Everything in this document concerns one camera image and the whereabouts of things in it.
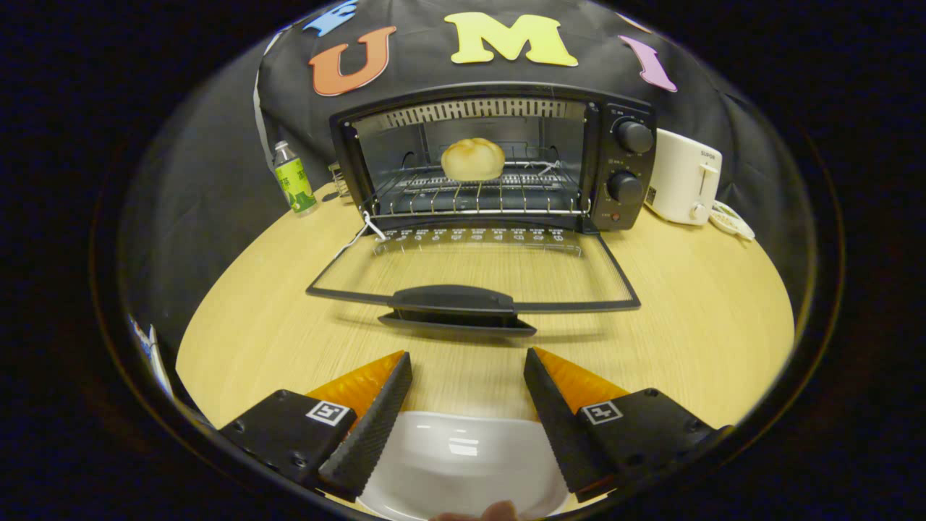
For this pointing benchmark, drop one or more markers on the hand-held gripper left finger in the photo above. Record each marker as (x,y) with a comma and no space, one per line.
(365,434)

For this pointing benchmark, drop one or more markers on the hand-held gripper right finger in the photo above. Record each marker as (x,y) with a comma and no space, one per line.
(568,434)

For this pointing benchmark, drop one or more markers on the black toaster oven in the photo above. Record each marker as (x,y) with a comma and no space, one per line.
(622,155)

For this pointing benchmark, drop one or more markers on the golden bread bun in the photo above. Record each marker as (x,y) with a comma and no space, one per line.
(473,159)

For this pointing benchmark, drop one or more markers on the white pop-up toaster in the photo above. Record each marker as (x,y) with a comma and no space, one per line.
(684,181)

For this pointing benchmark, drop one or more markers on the white plate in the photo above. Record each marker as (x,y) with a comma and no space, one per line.
(463,463)

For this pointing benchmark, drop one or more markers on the green label drink bottle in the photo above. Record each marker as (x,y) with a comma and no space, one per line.
(294,181)

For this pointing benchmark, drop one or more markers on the small white patterned dish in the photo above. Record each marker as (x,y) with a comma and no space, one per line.
(732,221)

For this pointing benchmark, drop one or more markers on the black backdrop cloth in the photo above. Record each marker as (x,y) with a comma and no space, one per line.
(738,123)

